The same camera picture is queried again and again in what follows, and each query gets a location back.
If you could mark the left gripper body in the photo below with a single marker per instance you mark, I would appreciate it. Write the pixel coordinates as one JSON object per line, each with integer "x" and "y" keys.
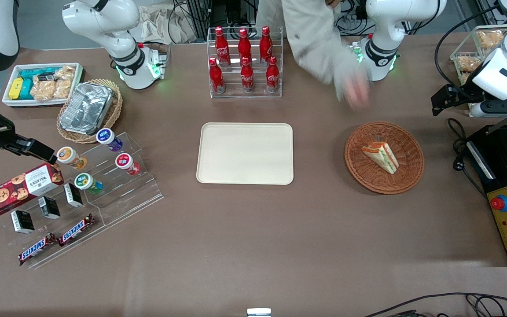
{"x": 459, "y": 95}

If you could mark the triangular sandwich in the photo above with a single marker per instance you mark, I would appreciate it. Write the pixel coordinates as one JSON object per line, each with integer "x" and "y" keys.
{"x": 381, "y": 156}

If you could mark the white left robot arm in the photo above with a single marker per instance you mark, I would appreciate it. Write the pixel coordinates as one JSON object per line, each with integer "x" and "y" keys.
{"x": 385, "y": 26}

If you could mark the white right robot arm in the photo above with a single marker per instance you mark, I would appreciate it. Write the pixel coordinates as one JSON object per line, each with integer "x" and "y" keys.
{"x": 104, "y": 22}

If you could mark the beige jacket sleeve forearm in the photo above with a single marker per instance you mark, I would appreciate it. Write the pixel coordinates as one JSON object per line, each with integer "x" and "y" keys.
{"x": 319, "y": 48}

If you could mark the aluminium foil tray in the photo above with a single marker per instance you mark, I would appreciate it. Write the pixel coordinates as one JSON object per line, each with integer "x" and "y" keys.
{"x": 86, "y": 108}

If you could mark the light tan wicker basket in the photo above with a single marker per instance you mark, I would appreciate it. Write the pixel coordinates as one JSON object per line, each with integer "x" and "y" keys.
{"x": 115, "y": 108}

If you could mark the brown round wicker basket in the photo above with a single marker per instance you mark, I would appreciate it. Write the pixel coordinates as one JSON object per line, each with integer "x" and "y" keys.
{"x": 368, "y": 176}

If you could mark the beige plastic tray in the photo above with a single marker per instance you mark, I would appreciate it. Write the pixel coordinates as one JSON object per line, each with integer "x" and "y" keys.
{"x": 244, "y": 154}

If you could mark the person's bare hand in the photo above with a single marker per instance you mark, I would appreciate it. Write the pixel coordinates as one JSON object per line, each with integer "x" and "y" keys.
{"x": 354, "y": 90}

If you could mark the orange lid yogurt cup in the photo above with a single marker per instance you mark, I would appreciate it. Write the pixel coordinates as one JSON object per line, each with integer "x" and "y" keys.
{"x": 67, "y": 155}

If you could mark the white rectangular snack bin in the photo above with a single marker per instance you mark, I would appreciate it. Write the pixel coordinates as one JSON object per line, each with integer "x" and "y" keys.
{"x": 9, "y": 103}

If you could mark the red tartan cookie box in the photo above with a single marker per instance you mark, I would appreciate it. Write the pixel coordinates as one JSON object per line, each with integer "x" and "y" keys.
{"x": 20, "y": 189}

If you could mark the tan snack pack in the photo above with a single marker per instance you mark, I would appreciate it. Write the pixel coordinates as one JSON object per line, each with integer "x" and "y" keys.
{"x": 469, "y": 64}
{"x": 491, "y": 38}

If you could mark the green lid yogurt cup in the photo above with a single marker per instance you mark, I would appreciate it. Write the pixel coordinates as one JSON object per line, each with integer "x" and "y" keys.
{"x": 84, "y": 181}

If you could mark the yellow snack box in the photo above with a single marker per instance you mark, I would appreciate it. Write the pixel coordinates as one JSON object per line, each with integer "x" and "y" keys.
{"x": 16, "y": 89}

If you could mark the small black box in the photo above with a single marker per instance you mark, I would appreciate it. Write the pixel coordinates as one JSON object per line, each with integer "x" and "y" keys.
{"x": 49, "y": 208}
{"x": 73, "y": 195}
{"x": 22, "y": 222}

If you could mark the small teal snack box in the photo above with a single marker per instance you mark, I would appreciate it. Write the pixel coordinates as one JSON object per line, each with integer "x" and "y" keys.
{"x": 26, "y": 89}

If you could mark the purple lid yogurt cup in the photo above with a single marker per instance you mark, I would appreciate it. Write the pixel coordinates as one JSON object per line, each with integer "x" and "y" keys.
{"x": 105, "y": 136}

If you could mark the clear cracker pack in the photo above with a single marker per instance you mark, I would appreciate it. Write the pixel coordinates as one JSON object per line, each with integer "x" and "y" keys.
{"x": 66, "y": 72}
{"x": 43, "y": 90}
{"x": 63, "y": 88}

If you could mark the black tabletop machine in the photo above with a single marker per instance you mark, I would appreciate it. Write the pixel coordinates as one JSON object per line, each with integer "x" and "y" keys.
{"x": 500, "y": 176}

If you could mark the long teal snack pack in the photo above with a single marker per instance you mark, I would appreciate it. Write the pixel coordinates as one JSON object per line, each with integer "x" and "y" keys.
{"x": 35, "y": 71}

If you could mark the red lid yogurt cup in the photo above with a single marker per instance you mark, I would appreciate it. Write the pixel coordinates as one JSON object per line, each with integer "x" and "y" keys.
{"x": 123, "y": 161}

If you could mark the Snickers chocolate bar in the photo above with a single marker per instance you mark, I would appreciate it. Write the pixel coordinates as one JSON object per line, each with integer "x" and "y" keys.
{"x": 38, "y": 248}
{"x": 76, "y": 230}

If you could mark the clear acrylic stepped display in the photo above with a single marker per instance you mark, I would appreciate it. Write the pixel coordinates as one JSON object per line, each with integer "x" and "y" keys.
{"x": 121, "y": 198}

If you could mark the red cola bottle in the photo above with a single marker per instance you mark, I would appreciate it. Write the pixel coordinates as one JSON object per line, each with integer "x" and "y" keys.
{"x": 222, "y": 47}
{"x": 244, "y": 46}
{"x": 247, "y": 75}
{"x": 272, "y": 75}
{"x": 265, "y": 44}
{"x": 216, "y": 77}

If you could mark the crumpled beige cloth bag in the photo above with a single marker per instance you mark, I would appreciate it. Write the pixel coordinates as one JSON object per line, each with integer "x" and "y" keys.
{"x": 161, "y": 24}

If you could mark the clear acrylic bottle rack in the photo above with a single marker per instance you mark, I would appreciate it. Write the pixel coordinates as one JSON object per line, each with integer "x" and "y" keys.
{"x": 233, "y": 94}

